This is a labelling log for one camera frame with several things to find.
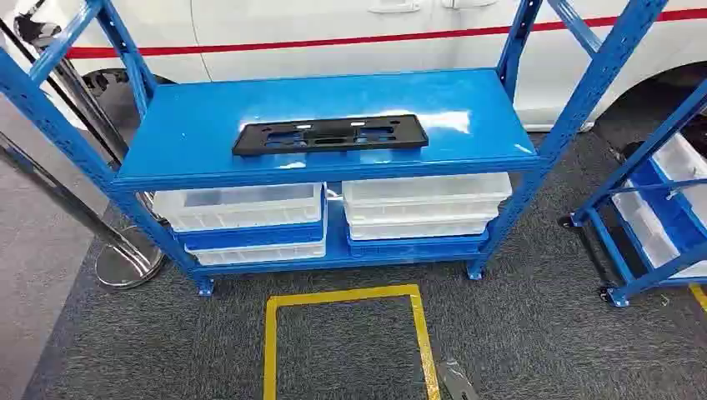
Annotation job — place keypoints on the blue metal shelf rack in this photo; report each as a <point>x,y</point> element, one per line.
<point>331,105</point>

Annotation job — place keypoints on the robot's black foot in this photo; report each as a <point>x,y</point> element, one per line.
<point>455,381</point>

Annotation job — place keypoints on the blue wheeled shelf rack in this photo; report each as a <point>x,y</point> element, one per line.
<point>607,243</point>

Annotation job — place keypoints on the white car with red stripe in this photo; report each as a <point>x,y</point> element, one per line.
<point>331,27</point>

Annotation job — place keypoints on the chrome stanchion post with base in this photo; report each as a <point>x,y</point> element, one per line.
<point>119,259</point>

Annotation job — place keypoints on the long black plastic bracket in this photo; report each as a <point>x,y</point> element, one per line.
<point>248,144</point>

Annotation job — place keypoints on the yellow floor tape square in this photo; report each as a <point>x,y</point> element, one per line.
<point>270,353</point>

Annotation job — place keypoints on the clear plastic bin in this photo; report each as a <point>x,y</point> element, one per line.
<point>682,163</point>
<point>425,189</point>
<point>259,254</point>
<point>420,213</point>
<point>414,229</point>
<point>643,226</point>
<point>243,212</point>

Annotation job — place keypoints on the yellow floor tape strip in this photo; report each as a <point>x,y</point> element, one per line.
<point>699,295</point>

